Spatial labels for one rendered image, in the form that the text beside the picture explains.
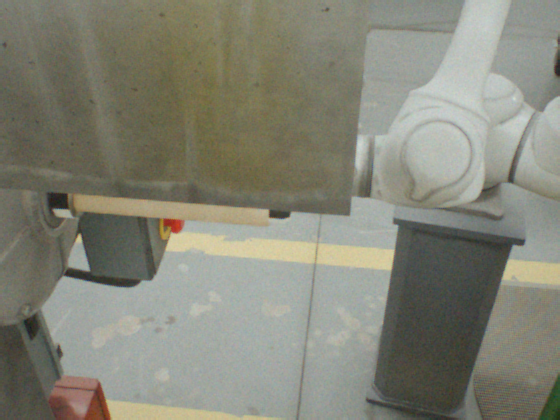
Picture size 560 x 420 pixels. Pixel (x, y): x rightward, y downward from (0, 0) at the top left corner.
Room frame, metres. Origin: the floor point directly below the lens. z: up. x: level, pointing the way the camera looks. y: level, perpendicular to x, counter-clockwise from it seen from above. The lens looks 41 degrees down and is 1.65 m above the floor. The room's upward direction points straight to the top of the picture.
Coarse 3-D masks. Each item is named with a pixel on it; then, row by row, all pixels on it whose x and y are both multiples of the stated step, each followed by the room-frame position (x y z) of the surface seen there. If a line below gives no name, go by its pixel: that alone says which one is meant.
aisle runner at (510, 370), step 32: (512, 288) 1.49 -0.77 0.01; (544, 288) 1.49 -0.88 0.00; (512, 320) 1.36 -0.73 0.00; (544, 320) 1.36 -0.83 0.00; (480, 352) 1.23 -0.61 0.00; (512, 352) 1.23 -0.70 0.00; (544, 352) 1.23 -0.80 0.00; (480, 384) 1.12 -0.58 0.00; (512, 384) 1.12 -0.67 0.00; (544, 384) 1.12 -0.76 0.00; (512, 416) 1.02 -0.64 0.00
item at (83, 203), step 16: (80, 208) 0.46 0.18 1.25; (96, 208) 0.46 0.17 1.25; (112, 208) 0.46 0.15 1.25; (128, 208) 0.46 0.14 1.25; (144, 208) 0.46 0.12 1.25; (160, 208) 0.46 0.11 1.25; (176, 208) 0.45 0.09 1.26; (192, 208) 0.45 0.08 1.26; (208, 208) 0.45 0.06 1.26; (224, 208) 0.45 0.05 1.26; (240, 208) 0.45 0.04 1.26; (240, 224) 0.45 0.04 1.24; (256, 224) 0.45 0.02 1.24
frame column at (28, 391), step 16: (0, 336) 0.56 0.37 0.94; (16, 336) 0.58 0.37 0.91; (0, 352) 0.54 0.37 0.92; (16, 352) 0.57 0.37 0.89; (0, 368) 0.53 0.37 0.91; (16, 368) 0.56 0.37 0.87; (32, 368) 0.59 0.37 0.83; (0, 384) 0.52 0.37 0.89; (16, 384) 0.55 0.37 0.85; (32, 384) 0.58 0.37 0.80; (0, 400) 0.51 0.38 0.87; (16, 400) 0.53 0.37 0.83; (32, 400) 0.56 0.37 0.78; (0, 416) 0.50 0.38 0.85; (16, 416) 0.52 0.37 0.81; (32, 416) 0.55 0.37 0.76; (48, 416) 0.58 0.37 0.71
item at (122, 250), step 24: (96, 216) 0.68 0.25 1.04; (120, 216) 0.68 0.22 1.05; (144, 216) 0.68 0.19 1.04; (96, 240) 0.68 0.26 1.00; (120, 240) 0.68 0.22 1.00; (144, 240) 0.67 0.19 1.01; (168, 240) 0.75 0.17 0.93; (96, 264) 0.68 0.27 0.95; (120, 264) 0.68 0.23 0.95; (144, 264) 0.67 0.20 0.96
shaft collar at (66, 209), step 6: (54, 192) 0.47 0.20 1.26; (54, 198) 0.46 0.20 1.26; (60, 198) 0.46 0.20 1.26; (66, 198) 0.46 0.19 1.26; (72, 198) 0.47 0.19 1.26; (54, 204) 0.46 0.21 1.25; (60, 204) 0.46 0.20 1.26; (66, 204) 0.46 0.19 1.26; (72, 204) 0.46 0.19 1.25; (54, 210) 0.46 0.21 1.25; (60, 210) 0.46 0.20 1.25; (66, 210) 0.46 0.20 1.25; (72, 210) 0.46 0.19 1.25; (60, 216) 0.46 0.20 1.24; (66, 216) 0.46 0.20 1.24; (72, 216) 0.46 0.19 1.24; (78, 216) 0.47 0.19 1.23
